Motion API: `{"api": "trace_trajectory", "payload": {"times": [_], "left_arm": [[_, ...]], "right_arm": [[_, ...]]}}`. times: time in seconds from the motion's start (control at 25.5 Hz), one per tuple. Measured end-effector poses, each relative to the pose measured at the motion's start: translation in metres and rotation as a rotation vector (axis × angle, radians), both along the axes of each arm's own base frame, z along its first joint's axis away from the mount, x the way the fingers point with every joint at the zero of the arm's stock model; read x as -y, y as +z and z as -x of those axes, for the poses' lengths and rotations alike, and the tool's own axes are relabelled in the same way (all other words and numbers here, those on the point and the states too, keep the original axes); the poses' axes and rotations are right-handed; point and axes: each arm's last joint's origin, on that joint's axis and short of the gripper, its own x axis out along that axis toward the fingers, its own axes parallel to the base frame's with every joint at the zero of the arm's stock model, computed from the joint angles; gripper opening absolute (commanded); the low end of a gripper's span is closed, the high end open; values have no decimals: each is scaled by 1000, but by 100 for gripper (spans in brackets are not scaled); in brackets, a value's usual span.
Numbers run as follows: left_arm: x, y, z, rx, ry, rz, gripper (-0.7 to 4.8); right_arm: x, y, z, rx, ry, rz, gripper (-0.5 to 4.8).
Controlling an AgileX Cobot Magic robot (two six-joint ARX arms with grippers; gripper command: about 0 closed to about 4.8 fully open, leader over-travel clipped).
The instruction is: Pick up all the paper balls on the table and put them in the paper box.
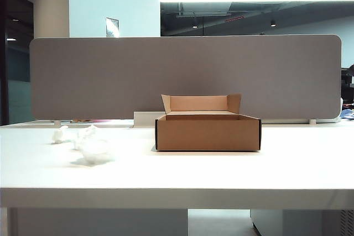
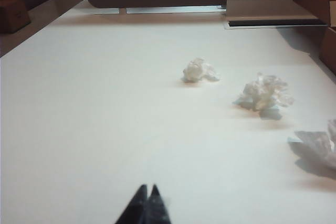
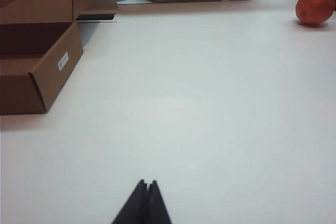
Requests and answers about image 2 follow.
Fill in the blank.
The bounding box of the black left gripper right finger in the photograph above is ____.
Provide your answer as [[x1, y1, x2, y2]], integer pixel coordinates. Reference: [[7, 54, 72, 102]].
[[144, 184, 172, 224]]

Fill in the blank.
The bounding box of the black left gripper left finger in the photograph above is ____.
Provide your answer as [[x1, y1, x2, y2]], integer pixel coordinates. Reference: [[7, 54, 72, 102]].
[[115, 184, 149, 224]]

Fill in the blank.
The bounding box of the small white paper ball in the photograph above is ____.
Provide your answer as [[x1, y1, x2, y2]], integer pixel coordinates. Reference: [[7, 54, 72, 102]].
[[181, 57, 221, 83]]

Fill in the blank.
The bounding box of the large white paper ball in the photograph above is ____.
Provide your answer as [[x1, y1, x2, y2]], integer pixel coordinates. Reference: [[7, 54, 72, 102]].
[[232, 71, 295, 121]]

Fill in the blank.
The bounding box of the brown cardboard carton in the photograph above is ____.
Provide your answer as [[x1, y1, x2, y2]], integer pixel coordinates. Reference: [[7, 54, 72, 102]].
[[0, 0, 32, 35]]

